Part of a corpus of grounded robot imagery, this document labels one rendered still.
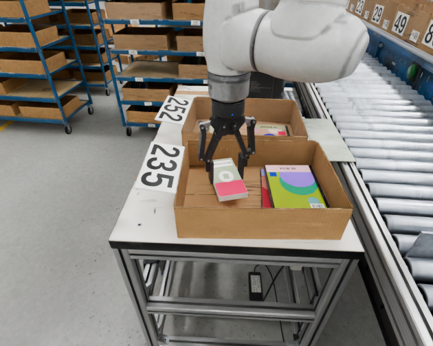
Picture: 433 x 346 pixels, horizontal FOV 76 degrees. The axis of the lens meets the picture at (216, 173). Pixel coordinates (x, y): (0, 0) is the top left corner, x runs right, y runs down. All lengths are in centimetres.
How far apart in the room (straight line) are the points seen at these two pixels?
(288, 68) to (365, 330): 124
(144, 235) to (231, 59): 43
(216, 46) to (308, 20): 17
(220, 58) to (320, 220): 39
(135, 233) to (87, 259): 100
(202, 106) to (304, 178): 52
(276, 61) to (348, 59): 11
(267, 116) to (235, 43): 62
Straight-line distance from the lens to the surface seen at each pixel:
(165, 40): 225
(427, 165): 110
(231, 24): 53
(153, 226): 70
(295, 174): 79
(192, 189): 77
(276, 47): 49
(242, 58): 53
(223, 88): 58
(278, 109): 111
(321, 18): 48
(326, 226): 67
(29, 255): 185
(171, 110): 97
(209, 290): 145
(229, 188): 70
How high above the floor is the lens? 126
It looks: 38 degrees down
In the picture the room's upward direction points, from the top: straight up
